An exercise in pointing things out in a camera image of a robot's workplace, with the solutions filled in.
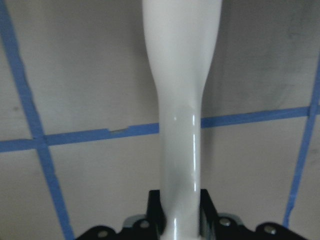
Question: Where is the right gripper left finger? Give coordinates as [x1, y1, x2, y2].
[77, 190, 166, 240]

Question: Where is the beige hand brush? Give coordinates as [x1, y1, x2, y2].
[142, 0, 222, 240]

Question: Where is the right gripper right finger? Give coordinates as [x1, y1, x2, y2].
[199, 189, 303, 240]

